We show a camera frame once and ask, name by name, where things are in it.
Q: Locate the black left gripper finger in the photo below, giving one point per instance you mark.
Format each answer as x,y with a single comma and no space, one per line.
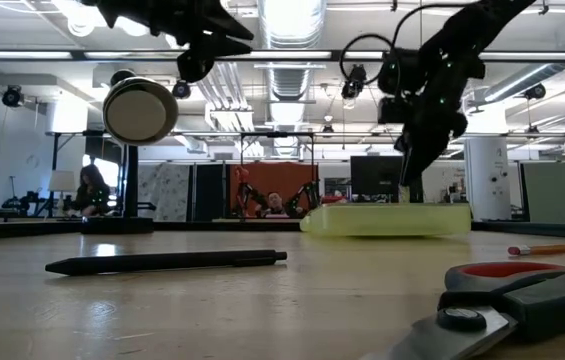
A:
194,65

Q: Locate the orange pencil with pink eraser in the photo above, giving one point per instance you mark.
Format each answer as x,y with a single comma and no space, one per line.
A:
557,248

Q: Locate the red and black scissors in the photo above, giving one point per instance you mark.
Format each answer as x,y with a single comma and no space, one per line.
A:
537,300

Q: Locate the black ballpoint pen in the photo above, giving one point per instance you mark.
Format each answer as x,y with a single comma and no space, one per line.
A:
162,261

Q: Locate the red and black background robot arm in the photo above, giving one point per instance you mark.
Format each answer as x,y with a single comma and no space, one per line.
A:
247,192
306,195

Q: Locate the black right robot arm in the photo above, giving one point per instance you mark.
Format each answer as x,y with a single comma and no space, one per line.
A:
472,25

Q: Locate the yellow-green translucent supply box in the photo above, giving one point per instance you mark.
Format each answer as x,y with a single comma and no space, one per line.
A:
387,220

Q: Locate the black ceiling spotlight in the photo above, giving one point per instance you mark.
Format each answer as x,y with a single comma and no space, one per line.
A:
353,82
182,90
122,76
535,92
12,96

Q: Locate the white and yellow can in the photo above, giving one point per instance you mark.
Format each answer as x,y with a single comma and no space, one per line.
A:
405,196

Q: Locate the black computer monitor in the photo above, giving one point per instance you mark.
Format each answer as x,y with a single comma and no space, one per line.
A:
372,180

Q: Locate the white round column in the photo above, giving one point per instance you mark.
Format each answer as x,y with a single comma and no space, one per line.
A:
489,170

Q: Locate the round white black-rimmed disc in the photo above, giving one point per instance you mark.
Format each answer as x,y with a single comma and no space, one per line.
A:
139,112

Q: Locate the black overhead light bar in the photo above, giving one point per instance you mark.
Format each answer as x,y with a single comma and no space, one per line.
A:
77,55

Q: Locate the orange partition panel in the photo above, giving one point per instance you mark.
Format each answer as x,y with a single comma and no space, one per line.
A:
282,175

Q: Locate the grey patterned partition panel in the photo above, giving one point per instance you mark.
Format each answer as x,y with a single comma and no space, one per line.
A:
164,192

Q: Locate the person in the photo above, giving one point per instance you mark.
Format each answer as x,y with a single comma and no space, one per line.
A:
276,205
92,192

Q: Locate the grey-green partition panel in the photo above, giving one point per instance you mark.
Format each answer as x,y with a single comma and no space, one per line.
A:
552,190

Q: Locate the black stand with base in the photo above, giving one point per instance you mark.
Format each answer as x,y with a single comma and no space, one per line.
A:
132,185

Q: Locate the table lamp with white shade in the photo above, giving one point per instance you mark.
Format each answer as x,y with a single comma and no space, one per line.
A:
62,181

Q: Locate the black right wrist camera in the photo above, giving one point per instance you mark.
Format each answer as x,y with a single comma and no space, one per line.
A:
393,111

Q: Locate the silver ventilation duct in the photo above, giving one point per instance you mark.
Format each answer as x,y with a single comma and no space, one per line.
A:
292,25

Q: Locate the black background gantry frame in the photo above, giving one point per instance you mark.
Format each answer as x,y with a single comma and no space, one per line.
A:
277,134

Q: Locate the black table edge rail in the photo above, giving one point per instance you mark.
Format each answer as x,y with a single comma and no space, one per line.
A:
37,228

